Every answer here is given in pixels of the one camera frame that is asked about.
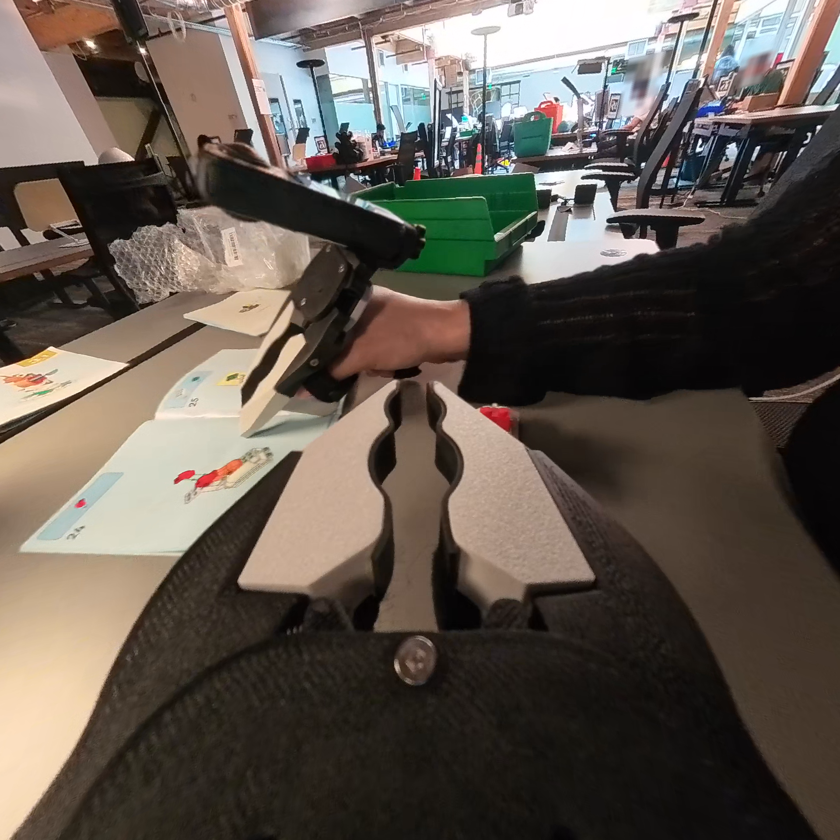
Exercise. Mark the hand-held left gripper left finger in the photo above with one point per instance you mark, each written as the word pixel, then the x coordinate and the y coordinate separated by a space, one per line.
pixel 315 518

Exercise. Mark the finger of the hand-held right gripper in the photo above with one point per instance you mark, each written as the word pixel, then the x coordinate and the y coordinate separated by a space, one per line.
pixel 282 413
pixel 272 344

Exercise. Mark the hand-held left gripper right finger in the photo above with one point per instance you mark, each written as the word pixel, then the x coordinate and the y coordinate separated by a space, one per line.
pixel 518 518

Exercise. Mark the red lego piece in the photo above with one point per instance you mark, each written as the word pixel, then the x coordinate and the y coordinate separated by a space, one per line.
pixel 495 418

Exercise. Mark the light blue instruction booklet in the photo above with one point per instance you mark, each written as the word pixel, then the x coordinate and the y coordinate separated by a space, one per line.
pixel 144 485

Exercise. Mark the person's right hand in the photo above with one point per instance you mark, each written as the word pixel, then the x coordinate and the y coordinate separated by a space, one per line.
pixel 413 331

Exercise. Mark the red storage box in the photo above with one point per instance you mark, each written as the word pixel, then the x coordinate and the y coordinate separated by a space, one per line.
pixel 320 163

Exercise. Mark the white paper sheet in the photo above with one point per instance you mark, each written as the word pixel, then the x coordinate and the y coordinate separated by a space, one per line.
pixel 229 312

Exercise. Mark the clear plastic bag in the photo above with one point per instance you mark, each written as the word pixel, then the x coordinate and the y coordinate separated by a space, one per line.
pixel 256 249

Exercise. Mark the green plastic bin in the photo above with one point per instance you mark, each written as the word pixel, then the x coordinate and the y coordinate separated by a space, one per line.
pixel 407 190
pixel 459 233

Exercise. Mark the bubble wrap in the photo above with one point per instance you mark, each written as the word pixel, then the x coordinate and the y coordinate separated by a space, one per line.
pixel 151 262

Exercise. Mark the orange traffic cone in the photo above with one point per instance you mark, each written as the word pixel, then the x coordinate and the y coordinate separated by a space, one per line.
pixel 479 161

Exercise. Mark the black wooden chair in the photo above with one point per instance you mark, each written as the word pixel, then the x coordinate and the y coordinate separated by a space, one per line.
pixel 111 203

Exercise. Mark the closed colourful instruction booklet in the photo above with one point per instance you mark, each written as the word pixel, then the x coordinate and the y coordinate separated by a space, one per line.
pixel 46 384

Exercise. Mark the green tote bag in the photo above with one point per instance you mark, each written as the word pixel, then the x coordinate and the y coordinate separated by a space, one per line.
pixel 531 134

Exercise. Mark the red bin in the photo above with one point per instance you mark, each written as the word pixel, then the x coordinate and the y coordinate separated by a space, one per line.
pixel 550 115

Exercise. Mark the chair with beige back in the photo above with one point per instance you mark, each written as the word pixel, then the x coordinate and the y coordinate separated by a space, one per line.
pixel 39 203

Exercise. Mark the small black device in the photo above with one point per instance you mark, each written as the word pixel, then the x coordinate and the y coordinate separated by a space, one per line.
pixel 585 194

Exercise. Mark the black office chair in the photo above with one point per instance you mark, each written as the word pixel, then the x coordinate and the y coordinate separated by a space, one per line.
pixel 663 190
pixel 623 164

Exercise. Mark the wooden desk with black legs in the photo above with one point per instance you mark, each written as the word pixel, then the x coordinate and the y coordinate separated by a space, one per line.
pixel 768 118

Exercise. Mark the wooden support post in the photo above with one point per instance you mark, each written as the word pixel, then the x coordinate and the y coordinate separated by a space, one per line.
pixel 253 79

